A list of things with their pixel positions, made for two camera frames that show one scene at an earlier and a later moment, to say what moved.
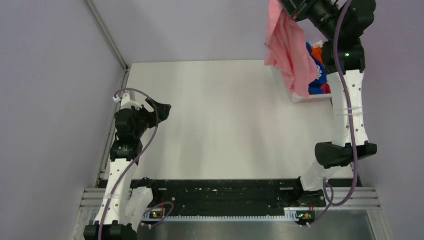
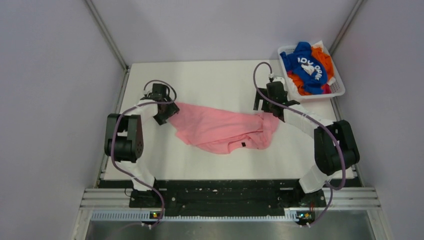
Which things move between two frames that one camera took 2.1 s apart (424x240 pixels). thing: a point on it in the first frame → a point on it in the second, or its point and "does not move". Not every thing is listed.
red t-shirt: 326,88 does not move
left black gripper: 164,111 → 172,109
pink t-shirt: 285,47 → 224,133
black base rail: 262,194 does not move
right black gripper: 298,8 → 258,98
